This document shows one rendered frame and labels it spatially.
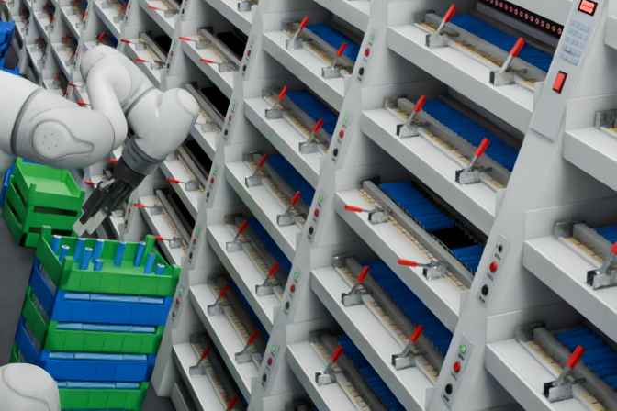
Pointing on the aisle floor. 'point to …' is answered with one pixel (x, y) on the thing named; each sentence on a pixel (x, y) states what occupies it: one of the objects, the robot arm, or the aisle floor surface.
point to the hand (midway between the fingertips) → (88, 221)
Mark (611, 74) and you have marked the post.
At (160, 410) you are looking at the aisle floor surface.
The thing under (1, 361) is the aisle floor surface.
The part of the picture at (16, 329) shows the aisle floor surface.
